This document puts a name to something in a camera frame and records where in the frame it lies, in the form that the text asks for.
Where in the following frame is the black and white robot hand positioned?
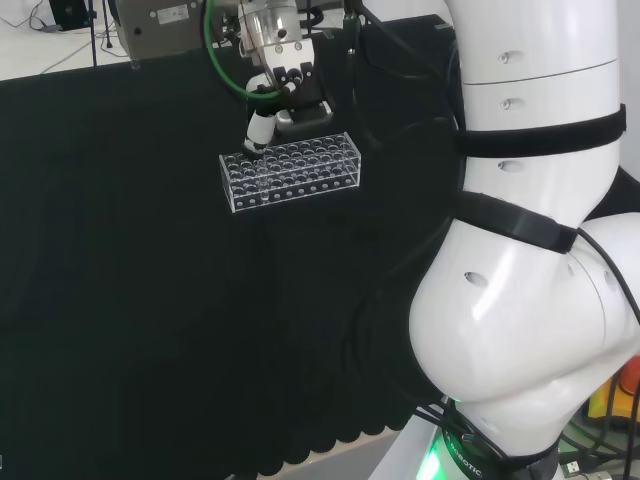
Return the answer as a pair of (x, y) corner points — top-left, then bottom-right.
(241, 39), (335, 160)

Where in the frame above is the clear glass test tube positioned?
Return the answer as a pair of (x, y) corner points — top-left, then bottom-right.
(252, 148), (270, 205)

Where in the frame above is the clear plastic test tube rack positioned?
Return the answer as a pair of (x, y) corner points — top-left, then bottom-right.
(218, 131), (362, 214)

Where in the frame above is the grey metal cabinet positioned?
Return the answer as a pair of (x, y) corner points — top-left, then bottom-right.
(107, 0), (241, 64)

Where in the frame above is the black tripod leg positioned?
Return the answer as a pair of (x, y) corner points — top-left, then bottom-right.
(87, 0), (100, 67)

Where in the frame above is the black bench cloth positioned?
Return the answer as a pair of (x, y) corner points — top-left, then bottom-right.
(0, 13), (640, 477)

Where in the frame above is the black computer tower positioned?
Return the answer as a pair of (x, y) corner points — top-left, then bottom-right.
(49, 0), (91, 32)

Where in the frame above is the yellow stop button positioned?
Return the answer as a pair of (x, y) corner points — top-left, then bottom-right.
(587, 349), (640, 431)

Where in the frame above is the green cable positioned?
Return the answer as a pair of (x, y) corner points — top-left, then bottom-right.
(201, 0), (281, 101)

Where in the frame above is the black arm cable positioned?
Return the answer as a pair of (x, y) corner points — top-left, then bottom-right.
(574, 227), (640, 326)

